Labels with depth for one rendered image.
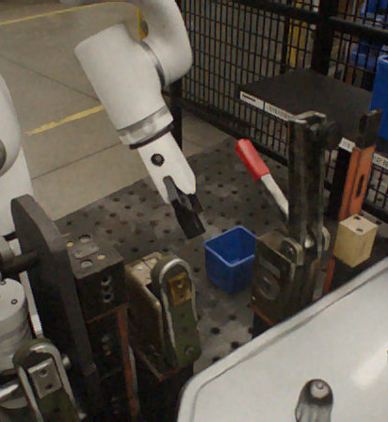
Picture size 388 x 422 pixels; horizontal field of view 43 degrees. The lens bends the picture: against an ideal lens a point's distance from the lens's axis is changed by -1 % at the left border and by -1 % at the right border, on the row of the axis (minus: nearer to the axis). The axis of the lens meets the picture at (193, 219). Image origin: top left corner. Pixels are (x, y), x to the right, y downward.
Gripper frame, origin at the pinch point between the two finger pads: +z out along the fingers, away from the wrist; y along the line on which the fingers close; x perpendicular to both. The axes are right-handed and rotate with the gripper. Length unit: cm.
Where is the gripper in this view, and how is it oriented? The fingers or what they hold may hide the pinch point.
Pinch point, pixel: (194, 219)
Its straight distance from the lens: 80.3
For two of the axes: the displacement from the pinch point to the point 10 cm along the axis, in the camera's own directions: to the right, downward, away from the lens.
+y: -0.2, -3.7, 9.3
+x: -9.0, 4.1, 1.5
